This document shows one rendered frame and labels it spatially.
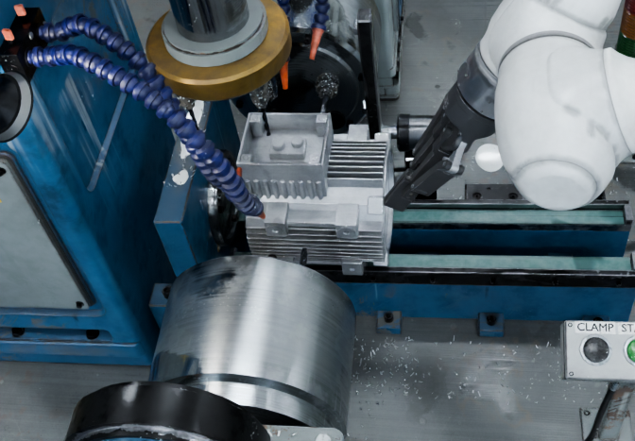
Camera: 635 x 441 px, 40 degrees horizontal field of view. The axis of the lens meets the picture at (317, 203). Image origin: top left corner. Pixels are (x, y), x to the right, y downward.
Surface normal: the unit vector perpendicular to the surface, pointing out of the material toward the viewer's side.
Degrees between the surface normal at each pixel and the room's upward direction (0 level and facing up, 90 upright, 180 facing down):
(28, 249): 90
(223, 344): 2
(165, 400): 14
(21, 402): 0
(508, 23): 55
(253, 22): 0
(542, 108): 19
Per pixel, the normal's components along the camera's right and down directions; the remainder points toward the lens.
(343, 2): 0.48, -0.51
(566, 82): -0.36, -0.56
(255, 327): 0.11, -0.62
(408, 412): -0.11, -0.63
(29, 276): -0.10, 0.77
